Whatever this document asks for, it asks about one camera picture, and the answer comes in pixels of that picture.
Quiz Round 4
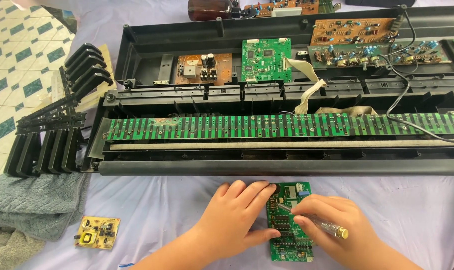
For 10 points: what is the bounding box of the beige fluffy mat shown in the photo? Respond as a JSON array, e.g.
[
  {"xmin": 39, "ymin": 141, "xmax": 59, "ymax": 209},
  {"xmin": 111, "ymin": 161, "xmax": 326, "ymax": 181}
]
[{"xmin": 0, "ymin": 224, "xmax": 46, "ymax": 270}]

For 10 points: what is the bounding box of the black device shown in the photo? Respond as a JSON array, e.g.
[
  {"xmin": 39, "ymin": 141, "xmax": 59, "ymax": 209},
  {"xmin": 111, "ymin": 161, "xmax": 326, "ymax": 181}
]
[{"xmin": 345, "ymin": 0, "xmax": 417, "ymax": 8}]

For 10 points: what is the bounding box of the orange circuit board with sockets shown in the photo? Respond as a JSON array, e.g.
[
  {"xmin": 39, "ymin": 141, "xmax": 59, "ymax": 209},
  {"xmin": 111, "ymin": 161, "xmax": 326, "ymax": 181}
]
[{"xmin": 243, "ymin": 0, "xmax": 341, "ymax": 19}]

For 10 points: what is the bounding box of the black piano key set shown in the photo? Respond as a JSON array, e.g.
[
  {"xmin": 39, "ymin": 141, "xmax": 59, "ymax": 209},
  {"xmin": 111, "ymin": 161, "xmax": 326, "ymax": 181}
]
[
  {"xmin": 58, "ymin": 43, "xmax": 114, "ymax": 110},
  {"xmin": 3, "ymin": 111, "xmax": 88, "ymax": 179}
]

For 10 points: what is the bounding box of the beige felt strip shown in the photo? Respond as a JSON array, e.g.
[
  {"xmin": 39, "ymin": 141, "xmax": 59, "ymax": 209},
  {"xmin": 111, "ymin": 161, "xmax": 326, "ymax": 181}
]
[{"xmin": 109, "ymin": 139, "xmax": 454, "ymax": 151}]

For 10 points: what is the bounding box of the long green key contact board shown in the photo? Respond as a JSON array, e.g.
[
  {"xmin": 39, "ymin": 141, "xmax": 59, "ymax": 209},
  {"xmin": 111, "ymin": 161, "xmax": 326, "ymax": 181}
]
[{"xmin": 101, "ymin": 112, "xmax": 454, "ymax": 142}]

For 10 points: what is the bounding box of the square green main board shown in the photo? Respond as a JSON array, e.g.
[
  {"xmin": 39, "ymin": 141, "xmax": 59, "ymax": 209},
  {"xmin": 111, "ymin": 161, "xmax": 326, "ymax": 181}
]
[{"xmin": 241, "ymin": 37, "xmax": 293, "ymax": 83}]

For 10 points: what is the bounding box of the black keyboard case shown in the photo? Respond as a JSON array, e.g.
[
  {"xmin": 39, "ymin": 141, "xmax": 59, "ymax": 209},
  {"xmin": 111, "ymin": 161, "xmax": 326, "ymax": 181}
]
[{"xmin": 80, "ymin": 5, "xmax": 454, "ymax": 177}]

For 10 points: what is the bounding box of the person's right hand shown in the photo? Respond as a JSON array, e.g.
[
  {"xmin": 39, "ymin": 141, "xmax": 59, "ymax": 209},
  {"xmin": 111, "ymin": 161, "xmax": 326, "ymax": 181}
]
[{"xmin": 291, "ymin": 194, "xmax": 363, "ymax": 264}]

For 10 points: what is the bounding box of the orange power supply board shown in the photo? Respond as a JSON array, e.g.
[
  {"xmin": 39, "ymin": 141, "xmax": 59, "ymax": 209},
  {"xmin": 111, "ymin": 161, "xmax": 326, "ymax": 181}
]
[{"xmin": 174, "ymin": 53, "xmax": 233, "ymax": 86}]

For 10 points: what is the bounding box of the short beige ribbon cable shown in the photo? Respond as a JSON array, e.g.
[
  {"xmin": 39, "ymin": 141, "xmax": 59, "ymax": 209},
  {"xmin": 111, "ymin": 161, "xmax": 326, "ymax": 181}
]
[{"xmin": 315, "ymin": 106, "xmax": 378, "ymax": 116}]

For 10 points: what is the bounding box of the grey towel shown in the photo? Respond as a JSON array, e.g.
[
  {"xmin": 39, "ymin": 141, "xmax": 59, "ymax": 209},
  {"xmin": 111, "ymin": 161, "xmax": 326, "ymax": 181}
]
[{"xmin": 0, "ymin": 172, "xmax": 91, "ymax": 243}]

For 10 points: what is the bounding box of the large orange circuit board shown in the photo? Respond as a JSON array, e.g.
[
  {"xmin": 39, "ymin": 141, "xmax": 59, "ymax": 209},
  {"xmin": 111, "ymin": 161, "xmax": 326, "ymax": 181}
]
[{"xmin": 310, "ymin": 17, "xmax": 399, "ymax": 47}]

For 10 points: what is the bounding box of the clear handle screwdriver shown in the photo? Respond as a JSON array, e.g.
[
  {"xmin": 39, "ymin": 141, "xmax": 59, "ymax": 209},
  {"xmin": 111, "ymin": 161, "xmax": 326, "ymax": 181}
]
[{"xmin": 278, "ymin": 203, "xmax": 350, "ymax": 240}]

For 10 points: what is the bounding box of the brown plastic bottle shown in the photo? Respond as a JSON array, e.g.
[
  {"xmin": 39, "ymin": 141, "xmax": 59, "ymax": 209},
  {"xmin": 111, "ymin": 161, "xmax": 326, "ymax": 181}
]
[{"xmin": 187, "ymin": 0, "xmax": 258, "ymax": 22}]

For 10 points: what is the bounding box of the small green circuit board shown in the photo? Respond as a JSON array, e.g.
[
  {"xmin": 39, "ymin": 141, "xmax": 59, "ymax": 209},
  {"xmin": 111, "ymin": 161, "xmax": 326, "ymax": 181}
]
[{"xmin": 266, "ymin": 182, "xmax": 315, "ymax": 263}]

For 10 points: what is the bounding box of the long green board with knobs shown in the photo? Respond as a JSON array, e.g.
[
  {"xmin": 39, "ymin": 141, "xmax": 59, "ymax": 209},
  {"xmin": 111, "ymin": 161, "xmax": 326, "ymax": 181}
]
[{"xmin": 307, "ymin": 40, "xmax": 453, "ymax": 70}]

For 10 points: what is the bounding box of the person's left hand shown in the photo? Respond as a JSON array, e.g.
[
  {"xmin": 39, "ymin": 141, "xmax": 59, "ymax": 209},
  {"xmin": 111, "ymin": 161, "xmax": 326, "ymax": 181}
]
[{"xmin": 191, "ymin": 180, "xmax": 282, "ymax": 260}]

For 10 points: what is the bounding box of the beige flat ribbon cable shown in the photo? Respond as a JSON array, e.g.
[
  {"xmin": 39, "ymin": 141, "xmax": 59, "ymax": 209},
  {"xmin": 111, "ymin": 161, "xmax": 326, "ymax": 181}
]
[{"xmin": 283, "ymin": 58, "xmax": 327, "ymax": 115}]

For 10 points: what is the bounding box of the lavender table cloth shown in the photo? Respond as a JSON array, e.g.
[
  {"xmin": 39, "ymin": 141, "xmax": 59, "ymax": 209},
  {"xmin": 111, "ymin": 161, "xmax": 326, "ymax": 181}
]
[{"xmin": 15, "ymin": 0, "xmax": 454, "ymax": 270}]

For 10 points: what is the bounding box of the black cable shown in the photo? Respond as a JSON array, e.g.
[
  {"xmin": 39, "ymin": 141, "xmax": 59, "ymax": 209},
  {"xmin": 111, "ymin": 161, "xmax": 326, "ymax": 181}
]
[{"xmin": 377, "ymin": 5, "xmax": 454, "ymax": 145}]

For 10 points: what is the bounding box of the small yellow circuit board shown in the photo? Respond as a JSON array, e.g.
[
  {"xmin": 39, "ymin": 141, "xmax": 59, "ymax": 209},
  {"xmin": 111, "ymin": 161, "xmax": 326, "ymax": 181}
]
[{"xmin": 74, "ymin": 215, "xmax": 121, "ymax": 250}]

